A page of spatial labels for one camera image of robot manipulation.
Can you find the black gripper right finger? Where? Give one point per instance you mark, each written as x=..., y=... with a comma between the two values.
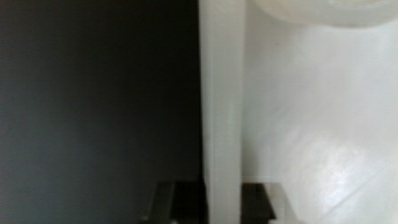
x=258, y=211

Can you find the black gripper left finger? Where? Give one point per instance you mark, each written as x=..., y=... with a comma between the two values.
x=178, y=206

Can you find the white square tabletop tray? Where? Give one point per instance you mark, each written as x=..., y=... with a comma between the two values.
x=299, y=61

